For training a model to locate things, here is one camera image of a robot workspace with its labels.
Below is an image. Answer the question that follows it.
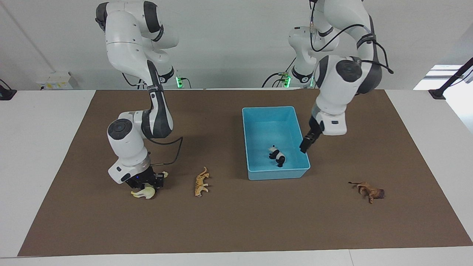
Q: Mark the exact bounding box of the white wall socket box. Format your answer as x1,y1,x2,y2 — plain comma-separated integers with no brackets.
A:
37,71,72,90

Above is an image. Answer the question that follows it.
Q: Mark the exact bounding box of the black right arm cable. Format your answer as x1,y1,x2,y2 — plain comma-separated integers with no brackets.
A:
146,137,183,165

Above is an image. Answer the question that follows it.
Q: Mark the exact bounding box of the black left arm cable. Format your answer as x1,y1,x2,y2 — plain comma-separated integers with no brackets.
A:
310,0,394,75

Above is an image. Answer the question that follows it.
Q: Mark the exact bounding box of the black and white panda toy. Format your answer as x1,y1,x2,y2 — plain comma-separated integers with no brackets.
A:
268,145,286,168

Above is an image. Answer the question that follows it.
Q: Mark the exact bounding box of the black base cable bundle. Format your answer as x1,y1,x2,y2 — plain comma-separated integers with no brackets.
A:
262,55,297,88

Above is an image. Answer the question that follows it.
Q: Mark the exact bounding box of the brown lion toy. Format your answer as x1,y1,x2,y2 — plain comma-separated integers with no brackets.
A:
348,181,386,204

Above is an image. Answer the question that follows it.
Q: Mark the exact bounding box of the black clamp mount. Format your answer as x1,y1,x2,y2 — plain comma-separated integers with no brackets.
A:
0,79,17,101

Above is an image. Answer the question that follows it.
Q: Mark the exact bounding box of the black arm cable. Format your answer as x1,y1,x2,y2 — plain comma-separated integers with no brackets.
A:
146,137,183,165
310,0,394,75

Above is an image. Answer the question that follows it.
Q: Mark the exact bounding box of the orange tiger toy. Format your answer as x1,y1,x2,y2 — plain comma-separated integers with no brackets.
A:
195,167,210,197

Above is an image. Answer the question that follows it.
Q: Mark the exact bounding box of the light blue plastic storage box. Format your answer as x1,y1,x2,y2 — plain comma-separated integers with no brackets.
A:
242,106,311,181

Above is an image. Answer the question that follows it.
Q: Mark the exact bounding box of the brown table mat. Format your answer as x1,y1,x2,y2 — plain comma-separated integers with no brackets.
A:
17,89,473,257

